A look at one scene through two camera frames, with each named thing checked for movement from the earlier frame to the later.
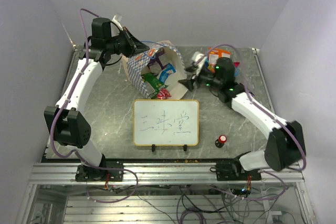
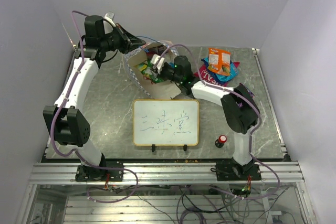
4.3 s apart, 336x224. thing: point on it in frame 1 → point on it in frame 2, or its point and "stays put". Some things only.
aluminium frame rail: (153, 173) stays put
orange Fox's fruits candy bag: (214, 54) stays put
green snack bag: (153, 84) → (146, 70)
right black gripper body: (205, 78) → (168, 73)
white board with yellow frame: (166, 122) stays put
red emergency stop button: (220, 142) stays put
